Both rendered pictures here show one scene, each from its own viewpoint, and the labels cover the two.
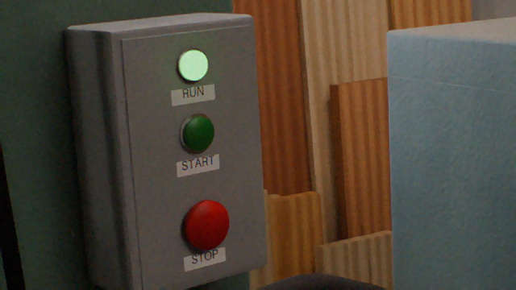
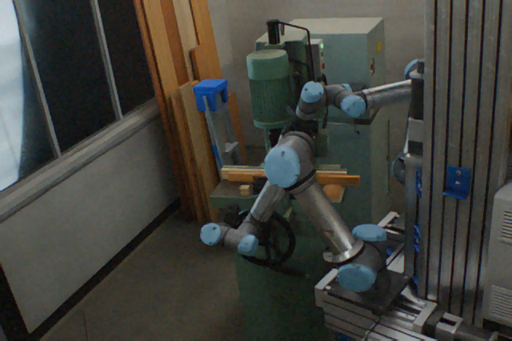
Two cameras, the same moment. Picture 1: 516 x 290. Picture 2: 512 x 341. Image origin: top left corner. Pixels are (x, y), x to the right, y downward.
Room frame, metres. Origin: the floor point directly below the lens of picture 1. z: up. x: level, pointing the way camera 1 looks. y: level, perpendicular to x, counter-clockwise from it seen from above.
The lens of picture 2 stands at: (-1.24, 1.77, 2.03)
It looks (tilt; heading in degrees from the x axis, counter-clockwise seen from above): 26 degrees down; 325
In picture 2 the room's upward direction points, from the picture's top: 7 degrees counter-clockwise
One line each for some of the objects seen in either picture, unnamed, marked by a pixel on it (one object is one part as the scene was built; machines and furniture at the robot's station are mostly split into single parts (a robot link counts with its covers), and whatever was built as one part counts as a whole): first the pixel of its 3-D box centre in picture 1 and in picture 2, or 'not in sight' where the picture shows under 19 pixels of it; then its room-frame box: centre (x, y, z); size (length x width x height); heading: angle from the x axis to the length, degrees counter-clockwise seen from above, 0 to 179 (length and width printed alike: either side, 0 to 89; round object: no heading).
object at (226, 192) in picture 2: not in sight; (276, 198); (0.47, 0.47, 0.87); 0.61 x 0.30 x 0.06; 36
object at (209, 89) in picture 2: not in sight; (230, 170); (1.42, 0.10, 0.58); 0.27 x 0.25 x 1.16; 28
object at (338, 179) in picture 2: not in sight; (292, 178); (0.49, 0.35, 0.92); 0.62 x 0.02 x 0.04; 36
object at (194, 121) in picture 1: (198, 133); not in sight; (0.59, 0.03, 1.42); 0.02 x 0.01 x 0.02; 126
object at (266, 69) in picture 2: not in sight; (270, 89); (0.54, 0.39, 1.35); 0.18 x 0.18 x 0.31
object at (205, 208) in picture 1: (207, 225); not in sight; (0.59, 0.03, 1.36); 0.03 x 0.01 x 0.03; 126
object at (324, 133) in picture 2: not in sight; (318, 142); (0.52, 0.15, 1.02); 0.09 x 0.07 x 0.12; 36
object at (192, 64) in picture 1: (194, 65); not in sight; (0.59, 0.03, 1.46); 0.02 x 0.01 x 0.02; 126
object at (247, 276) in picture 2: not in sight; (294, 262); (0.62, 0.29, 0.36); 0.58 x 0.45 x 0.71; 126
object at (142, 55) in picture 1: (169, 151); (315, 58); (0.62, 0.05, 1.40); 0.10 x 0.06 x 0.16; 126
